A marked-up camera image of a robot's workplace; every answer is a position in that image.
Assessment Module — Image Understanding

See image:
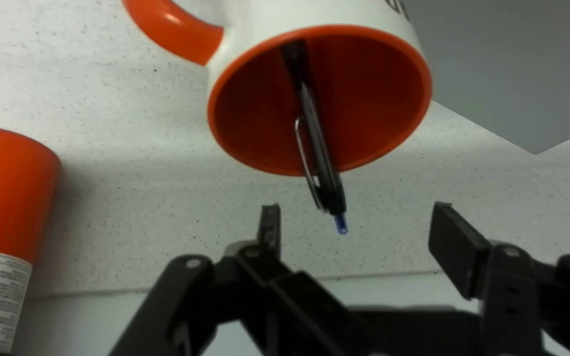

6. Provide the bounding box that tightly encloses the orange can with white label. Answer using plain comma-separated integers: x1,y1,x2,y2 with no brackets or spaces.
0,123,63,356

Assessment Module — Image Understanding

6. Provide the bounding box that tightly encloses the white and orange mug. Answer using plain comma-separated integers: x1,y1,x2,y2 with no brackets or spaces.
120,0,435,181

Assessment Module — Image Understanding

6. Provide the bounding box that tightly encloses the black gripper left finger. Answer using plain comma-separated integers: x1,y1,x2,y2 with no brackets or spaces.
223,203,294,284

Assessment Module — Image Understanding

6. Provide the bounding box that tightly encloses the black pen with blue tip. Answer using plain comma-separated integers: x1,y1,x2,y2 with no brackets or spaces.
276,40,352,238

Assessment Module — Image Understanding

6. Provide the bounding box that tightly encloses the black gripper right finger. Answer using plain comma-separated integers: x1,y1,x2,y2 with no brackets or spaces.
425,201,542,313

